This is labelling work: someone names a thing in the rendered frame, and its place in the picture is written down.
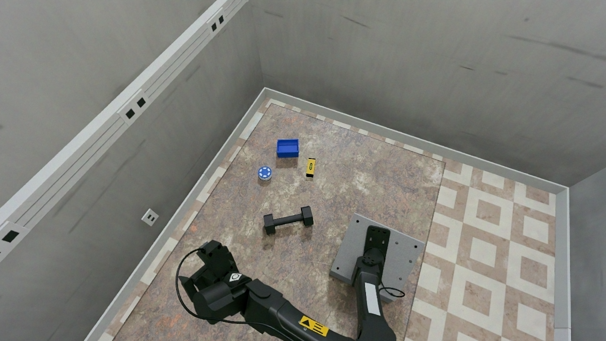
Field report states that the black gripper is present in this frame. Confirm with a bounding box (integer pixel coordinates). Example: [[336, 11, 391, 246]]
[[178, 245, 235, 303]]

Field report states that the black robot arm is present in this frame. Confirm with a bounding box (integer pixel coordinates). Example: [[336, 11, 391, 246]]
[[193, 225, 397, 341]]

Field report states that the blue plastic stack bin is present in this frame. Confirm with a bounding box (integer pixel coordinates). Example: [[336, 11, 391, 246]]
[[277, 139, 299, 158]]

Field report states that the yellow pocket level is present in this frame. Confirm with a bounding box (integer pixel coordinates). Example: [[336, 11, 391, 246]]
[[306, 158, 316, 178]]

